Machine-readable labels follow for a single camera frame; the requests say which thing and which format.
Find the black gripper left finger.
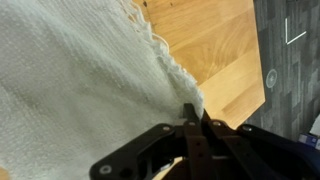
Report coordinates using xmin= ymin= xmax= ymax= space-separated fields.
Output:
xmin=89 ymin=103 xmax=214 ymax=180

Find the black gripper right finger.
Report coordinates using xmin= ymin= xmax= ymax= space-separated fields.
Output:
xmin=201 ymin=112 xmax=320 ymax=180

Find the white cloth towel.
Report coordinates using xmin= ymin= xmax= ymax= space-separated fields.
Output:
xmin=0 ymin=0 xmax=204 ymax=180

